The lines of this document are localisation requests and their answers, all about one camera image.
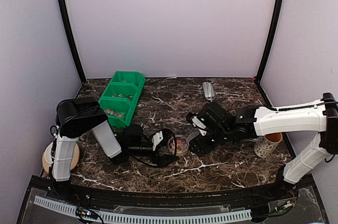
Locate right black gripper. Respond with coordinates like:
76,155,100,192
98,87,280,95
189,127,232,157

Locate clear plastic lid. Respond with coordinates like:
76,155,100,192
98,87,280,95
186,132,200,145

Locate clear plastic container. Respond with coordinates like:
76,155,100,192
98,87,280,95
167,135,189,155

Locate metal scoop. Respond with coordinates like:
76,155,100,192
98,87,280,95
202,81,215,102

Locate green three-compartment bin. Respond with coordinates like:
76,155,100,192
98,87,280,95
99,71,146,128

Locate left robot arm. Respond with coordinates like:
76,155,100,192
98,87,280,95
49,97,179,201

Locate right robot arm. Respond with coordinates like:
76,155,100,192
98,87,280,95
186,92,337,200

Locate candies in clear container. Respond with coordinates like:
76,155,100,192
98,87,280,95
170,140,187,152

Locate blue mixed candies pile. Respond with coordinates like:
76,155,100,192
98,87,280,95
111,94,134,100

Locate patterned mug yellow inside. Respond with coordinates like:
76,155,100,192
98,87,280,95
254,133,283,158

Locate wooden slice coaster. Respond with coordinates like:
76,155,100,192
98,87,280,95
42,144,80,173

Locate white bowl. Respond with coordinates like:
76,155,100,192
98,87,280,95
42,143,53,171

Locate white slotted cable duct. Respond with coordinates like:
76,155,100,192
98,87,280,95
33,195,252,224

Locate black front rail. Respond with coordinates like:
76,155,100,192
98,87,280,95
29,173,312,210

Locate left black frame post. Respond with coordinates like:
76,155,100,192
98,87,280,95
58,0,87,84

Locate black frame post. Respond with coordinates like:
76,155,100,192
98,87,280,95
58,0,87,84
255,0,283,85

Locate right black frame post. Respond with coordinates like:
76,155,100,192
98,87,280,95
255,0,283,85

